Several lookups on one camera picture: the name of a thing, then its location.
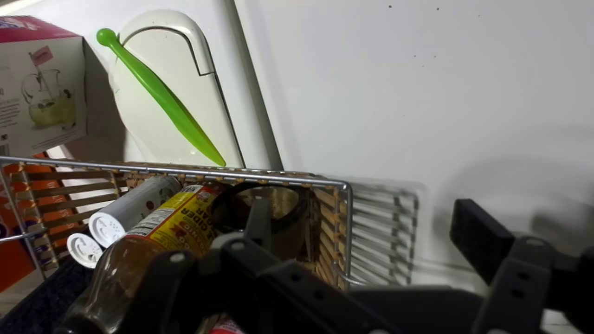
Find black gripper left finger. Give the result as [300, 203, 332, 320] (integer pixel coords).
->
[116, 194, 397, 334]

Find chrome wire basket wicker sides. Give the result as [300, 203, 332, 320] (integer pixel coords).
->
[0, 155, 421, 296]

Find small white cylinder can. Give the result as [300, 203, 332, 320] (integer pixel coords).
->
[64, 231, 105, 272]

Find dark blue knit cloth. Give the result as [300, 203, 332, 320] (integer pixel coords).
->
[0, 259, 100, 334]

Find clear vinegar bottle yellow label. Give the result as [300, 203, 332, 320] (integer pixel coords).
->
[57, 185, 226, 334]

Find large white cylinder can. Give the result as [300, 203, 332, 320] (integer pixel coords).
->
[87, 175, 183, 251]

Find pink and white cardboard box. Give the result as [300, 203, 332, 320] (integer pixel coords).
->
[0, 16, 88, 159]

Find white rounded dispenser lid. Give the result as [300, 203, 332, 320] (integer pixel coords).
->
[109, 8, 246, 170]

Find green plastic stick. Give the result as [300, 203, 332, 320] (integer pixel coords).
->
[94, 27, 228, 170]

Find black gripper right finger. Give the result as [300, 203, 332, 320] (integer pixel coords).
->
[449, 199, 594, 334]

